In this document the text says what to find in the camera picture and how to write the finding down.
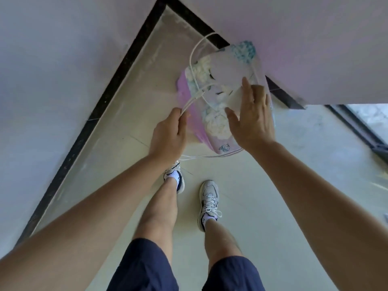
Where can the person's right hand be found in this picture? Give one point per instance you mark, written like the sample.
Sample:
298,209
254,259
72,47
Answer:
254,124

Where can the person's left hand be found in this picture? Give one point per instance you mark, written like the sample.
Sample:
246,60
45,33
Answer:
168,139

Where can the floral plastic bag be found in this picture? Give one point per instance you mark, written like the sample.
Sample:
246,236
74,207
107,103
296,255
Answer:
212,124

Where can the person's right forearm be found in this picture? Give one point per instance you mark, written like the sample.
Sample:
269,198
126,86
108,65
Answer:
327,215

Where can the person's left forearm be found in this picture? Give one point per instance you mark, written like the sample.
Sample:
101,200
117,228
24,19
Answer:
85,227

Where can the person's left white shoe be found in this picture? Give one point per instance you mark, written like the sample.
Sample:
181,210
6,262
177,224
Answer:
177,174

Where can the person's white shoe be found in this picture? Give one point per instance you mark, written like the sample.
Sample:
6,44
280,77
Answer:
208,200
177,174

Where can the person's right white shoe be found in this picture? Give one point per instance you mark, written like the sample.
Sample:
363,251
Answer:
208,200

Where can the person's left leg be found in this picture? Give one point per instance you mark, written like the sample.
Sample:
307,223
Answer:
160,215

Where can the person's leg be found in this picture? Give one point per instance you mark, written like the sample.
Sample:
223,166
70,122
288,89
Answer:
221,242
160,215

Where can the person's right leg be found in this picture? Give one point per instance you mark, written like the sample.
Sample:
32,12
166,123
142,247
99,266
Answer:
221,242

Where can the black framed glass door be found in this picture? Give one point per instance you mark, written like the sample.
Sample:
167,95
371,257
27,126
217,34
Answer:
363,133

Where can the navy shorts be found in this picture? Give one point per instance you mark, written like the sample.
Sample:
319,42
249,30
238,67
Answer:
142,269

